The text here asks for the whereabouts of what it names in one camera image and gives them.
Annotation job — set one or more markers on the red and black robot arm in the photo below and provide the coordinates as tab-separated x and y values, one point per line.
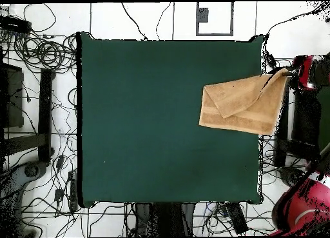
304	209

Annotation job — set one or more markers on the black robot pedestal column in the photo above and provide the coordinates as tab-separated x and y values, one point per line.
165	220

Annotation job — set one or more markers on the green cloth beside table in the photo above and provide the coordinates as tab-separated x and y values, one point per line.
325	114

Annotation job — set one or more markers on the dark horizontal beam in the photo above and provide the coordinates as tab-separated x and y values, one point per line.
23	143

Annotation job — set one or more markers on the dark green table cloth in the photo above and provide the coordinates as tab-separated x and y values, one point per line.
141	119

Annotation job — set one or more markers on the black upright bar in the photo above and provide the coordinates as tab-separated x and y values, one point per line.
46	114
283	124

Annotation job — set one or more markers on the black power strip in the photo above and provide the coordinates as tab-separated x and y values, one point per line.
74	194
237	218
14	25

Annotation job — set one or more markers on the black power adapter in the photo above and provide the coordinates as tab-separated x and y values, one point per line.
60	162
58	194

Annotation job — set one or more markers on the tan terry towel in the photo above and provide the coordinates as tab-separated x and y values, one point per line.
239	106

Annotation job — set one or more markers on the black box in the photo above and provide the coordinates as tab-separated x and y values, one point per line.
305	119
14	98

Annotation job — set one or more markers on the grey square floor frame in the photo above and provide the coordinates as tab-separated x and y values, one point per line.
214	34

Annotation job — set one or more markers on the pedestal leg with caster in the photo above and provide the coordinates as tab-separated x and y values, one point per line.
31	170

